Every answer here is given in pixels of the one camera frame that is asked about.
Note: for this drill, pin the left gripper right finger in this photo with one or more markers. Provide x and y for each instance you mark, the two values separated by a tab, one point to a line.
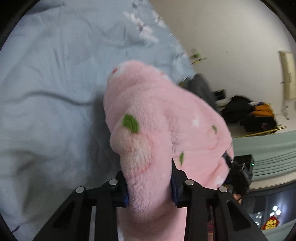
218	207

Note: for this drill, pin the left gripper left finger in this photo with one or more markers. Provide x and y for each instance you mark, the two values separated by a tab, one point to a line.
86	212

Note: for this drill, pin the pink fleece floral garment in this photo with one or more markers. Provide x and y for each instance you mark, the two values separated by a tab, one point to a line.
155	125

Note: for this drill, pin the black clothes pile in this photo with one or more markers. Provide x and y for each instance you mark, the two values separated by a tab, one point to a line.
237	110

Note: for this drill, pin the person right hand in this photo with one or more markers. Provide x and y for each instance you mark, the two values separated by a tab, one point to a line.
237	197

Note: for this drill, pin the orange yellow garment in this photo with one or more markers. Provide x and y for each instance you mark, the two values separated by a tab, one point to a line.
261	109

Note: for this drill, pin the grey-blue floral duvet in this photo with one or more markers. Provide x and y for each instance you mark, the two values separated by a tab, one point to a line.
54	69

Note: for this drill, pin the dark grey folded garment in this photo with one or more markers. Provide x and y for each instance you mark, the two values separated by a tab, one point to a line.
199	86

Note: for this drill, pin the cream air conditioner unit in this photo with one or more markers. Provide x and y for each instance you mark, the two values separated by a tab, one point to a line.
288	70

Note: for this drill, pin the wall power socket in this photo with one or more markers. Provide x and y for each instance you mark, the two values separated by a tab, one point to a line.
196	56

